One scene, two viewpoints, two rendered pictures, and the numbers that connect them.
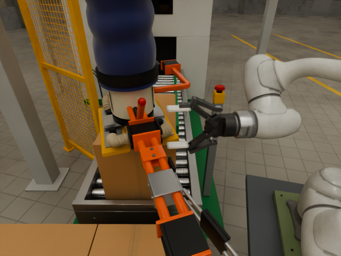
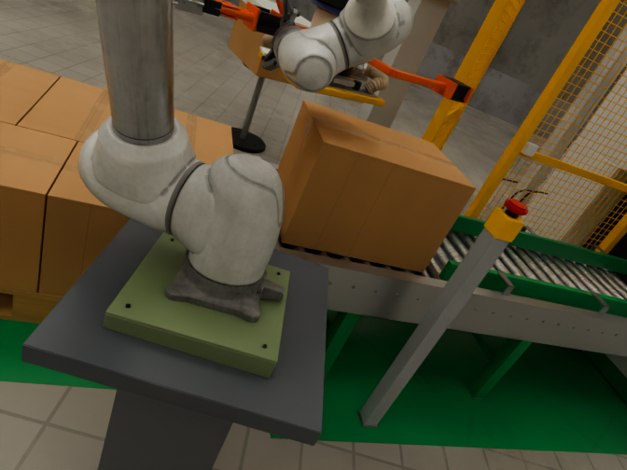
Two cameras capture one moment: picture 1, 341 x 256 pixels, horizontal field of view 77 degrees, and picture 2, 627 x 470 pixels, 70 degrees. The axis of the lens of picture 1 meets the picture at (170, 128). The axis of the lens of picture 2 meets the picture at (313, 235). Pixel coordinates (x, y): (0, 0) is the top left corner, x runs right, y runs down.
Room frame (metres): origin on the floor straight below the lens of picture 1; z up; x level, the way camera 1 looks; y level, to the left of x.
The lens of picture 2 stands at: (0.35, -1.31, 1.39)
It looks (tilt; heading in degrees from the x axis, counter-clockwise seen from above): 29 degrees down; 66
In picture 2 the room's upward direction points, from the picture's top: 24 degrees clockwise
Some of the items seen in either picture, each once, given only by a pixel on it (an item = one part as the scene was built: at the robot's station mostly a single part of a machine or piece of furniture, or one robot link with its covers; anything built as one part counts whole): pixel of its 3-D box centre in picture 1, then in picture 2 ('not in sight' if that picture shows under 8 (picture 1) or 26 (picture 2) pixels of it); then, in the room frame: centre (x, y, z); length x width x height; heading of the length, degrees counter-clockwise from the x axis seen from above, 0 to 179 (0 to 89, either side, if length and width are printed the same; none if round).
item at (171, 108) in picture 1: (178, 108); not in sight; (0.57, -0.02, 1.28); 0.07 x 0.03 x 0.01; 96
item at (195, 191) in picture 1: (185, 114); (528, 320); (1.93, -0.15, 0.50); 2.31 x 0.05 x 0.19; 0
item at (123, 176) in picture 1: (144, 141); (364, 187); (1.12, 0.17, 0.75); 0.60 x 0.40 x 0.40; 179
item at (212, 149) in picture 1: (211, 151); (427, 333); (1.33, -0.32, 0.50); 0.07 x 0.07 x 1.00; 0
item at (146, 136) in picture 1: (144, 133); (263, 20); (0.55, 0.08, 1.20); 0.10 x 0.08 x 0.06; 108
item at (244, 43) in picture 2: not in sight; (273, 39); (0.96, 2.17, 0.82); 0.60 x 0.40 x 0.40; 107
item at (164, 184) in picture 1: (164, 187); (188, 0); (0.34, 0.01, 1.19); 0.07 x 0.07 x 0.04; 18
